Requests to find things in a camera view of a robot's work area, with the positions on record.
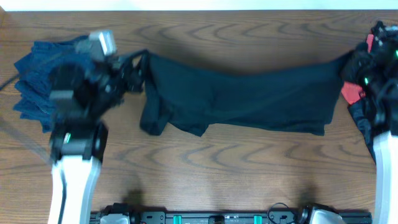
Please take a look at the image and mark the black t-shirt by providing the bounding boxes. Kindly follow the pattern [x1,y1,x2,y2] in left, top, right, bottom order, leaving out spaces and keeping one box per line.
[140,54,348,136]

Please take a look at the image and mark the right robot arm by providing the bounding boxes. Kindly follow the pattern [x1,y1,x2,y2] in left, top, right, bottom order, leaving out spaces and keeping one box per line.
[340,21,397,223]

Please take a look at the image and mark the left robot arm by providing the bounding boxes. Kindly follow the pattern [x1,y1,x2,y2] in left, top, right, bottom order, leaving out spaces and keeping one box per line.
[48,50,148,223]

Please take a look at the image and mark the folded navy blue clothes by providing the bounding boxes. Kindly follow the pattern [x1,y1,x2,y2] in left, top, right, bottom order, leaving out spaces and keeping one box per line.
[14,35,94,133]

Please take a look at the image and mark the red garment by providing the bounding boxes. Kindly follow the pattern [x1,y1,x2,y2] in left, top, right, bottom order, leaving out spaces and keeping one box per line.
[341,34,374,105]

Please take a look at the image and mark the black patterned jersey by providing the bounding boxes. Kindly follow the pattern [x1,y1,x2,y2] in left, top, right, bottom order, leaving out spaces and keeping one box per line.
[347,20,398,162]

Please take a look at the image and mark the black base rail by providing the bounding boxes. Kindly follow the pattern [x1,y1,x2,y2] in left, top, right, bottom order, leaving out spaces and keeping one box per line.
[89,203,373,224]

